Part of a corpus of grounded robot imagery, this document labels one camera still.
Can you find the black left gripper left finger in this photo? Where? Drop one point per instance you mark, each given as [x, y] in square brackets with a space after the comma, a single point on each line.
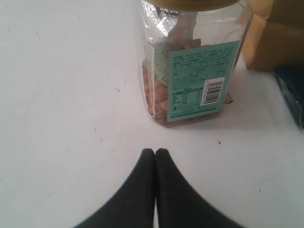
[132, 206]

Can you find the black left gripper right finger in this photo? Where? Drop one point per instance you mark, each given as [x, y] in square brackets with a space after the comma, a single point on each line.
[178, 204]

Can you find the clear nut jar gold lid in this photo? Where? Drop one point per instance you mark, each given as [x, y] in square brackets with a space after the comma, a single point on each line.
[187, 51]

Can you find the brown paper bag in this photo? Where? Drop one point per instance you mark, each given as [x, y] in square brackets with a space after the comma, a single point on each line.
[276, 35]

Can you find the clear plastic scrap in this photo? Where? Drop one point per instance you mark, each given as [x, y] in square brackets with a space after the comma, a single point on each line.
[228, 99]

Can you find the spaghetti packet dark blue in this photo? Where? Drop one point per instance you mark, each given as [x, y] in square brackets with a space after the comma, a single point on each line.
[291, 83]

